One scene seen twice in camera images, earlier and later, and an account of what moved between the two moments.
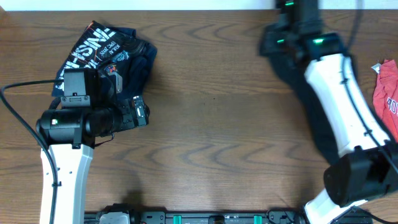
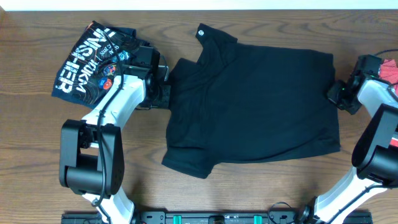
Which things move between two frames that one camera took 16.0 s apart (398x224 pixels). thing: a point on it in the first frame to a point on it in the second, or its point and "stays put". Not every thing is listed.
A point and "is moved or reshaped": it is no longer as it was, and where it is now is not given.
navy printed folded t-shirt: (117, 53) stays put
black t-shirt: (291, 71) is moved or reshaped
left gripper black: (137, 112) to (163, 96)
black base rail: (229, 218) stays put
